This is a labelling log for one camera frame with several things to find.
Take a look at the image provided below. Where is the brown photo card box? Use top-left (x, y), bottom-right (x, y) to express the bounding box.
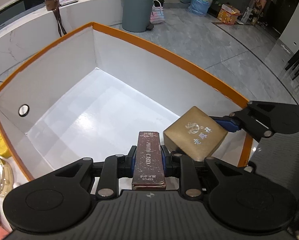
top-left (132, 132), bottom-right (166, 191)

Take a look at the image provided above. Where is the gold square box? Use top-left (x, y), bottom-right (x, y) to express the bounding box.
top-left (164, 106), bottom-right (228, 161)

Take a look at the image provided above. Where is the gold round jar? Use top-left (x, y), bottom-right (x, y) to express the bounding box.
top-left (0, 158), bottom-right (14, 198)

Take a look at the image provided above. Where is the yellow tape measure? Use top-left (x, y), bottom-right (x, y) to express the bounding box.
top-left (0, 134), bottom-right (12, 159)

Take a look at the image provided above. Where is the orange white storage box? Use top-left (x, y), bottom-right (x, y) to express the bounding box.
top-left (0, 22), bottom-right (248, 180)

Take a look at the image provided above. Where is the orange cardboard box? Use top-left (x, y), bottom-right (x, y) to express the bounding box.
top-left (217, 4), bottom-right (241, 25)

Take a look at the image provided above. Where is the blue water jug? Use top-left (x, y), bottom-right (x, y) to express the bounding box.
top-left (188, 0), bottom-right (213, 16)

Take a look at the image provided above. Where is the woven pastel basket bag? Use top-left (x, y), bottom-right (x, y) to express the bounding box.
top-left (150, 0), bottom-right (165, 24)

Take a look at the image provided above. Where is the grey pedal trash bin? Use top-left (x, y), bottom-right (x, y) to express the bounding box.
top-left (122, 0), bottom-right (154, 33)

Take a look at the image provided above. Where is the brown camera case with strap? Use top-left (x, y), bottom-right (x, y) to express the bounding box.
top-left (45, 0), bottom-right (67, 37)

